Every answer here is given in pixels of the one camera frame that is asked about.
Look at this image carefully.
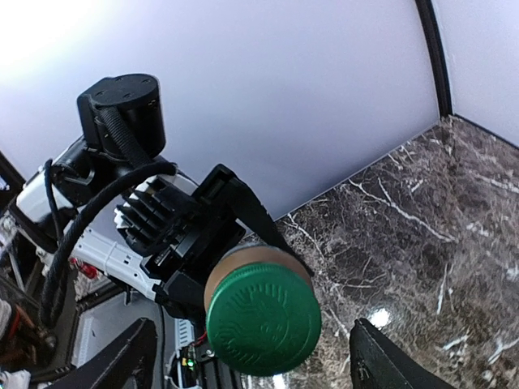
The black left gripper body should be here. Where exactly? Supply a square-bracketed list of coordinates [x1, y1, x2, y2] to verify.
[141, 165, 246, 320]

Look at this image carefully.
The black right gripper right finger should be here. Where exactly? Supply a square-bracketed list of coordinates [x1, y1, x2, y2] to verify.
[350, 318, 451, 389]

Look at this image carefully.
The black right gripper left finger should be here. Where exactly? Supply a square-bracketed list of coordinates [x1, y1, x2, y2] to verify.
[51, 318, 157, 389]

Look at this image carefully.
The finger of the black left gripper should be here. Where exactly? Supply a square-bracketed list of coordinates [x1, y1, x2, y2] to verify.
[230, 177, 315, 277]

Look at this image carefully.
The green lid brown jar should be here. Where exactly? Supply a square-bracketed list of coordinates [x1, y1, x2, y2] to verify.
[202, 237, 324, 377]

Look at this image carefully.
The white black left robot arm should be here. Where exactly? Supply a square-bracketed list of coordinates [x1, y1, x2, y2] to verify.
[9, 74, 321, 388]

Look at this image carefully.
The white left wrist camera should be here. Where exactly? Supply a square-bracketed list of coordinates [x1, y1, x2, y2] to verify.
[68, 169, 199, 303]

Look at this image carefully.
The black right corner frame post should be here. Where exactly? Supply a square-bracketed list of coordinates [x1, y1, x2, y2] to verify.
[414, 0, 453, 118]

